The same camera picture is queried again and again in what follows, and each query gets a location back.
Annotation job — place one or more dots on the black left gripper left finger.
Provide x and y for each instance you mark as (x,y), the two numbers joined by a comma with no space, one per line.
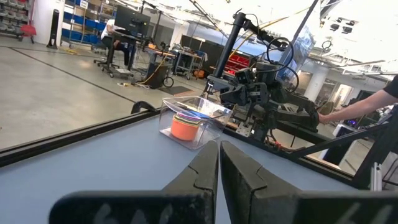
(199,186)

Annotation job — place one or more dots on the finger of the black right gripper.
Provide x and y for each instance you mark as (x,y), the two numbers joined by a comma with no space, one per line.
(244,95)
(230,96)

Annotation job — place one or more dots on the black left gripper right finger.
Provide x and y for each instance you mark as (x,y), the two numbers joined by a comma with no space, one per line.
(245,193)

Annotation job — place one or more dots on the small blue measuring cup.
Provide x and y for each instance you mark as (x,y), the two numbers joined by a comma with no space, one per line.
(200,114)

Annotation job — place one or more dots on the purple measuring cup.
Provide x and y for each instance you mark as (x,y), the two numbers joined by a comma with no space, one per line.
(186,115)

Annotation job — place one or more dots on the orange measuring cup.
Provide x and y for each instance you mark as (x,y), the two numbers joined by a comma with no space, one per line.
(184,132)

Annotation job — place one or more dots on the green measuring cup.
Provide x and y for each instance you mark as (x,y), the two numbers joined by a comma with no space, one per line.
(175,119)

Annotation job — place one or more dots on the person's forearm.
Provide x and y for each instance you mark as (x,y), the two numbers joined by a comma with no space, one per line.
(357,107)

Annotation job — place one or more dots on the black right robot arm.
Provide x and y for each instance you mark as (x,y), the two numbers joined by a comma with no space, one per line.
(295,112)

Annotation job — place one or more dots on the clear plastic basket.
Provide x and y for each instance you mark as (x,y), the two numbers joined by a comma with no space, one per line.
(214,124)

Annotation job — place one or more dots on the red storage bin rack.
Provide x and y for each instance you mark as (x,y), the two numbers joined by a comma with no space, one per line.
(237,63)

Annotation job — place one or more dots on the black partition panel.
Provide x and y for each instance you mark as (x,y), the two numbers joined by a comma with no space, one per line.
(202,53)

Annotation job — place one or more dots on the large tilted display screen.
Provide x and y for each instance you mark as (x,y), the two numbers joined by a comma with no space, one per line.
(298,49)

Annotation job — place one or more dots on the person's hand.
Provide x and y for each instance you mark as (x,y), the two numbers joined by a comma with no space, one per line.
(324,119)

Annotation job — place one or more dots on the black computer monitor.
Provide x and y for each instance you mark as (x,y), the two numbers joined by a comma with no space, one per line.
(132,20)

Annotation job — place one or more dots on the person's sleeve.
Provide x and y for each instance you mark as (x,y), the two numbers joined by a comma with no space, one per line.
(392,87)

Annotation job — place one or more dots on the person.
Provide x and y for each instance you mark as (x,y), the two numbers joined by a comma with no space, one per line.
(109,26)

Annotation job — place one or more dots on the blue storage bin shelf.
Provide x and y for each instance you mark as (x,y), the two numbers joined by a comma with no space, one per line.
(90,23)

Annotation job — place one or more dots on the black tower fan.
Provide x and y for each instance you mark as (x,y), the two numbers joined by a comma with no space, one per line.
(53,28)

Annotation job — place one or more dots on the red stool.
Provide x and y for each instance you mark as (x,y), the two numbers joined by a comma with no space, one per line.
(28,30)

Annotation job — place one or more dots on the grey storage bin rack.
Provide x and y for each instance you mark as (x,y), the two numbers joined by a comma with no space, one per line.
(12,15)

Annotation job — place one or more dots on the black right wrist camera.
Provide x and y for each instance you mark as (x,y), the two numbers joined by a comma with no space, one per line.
(244,76)

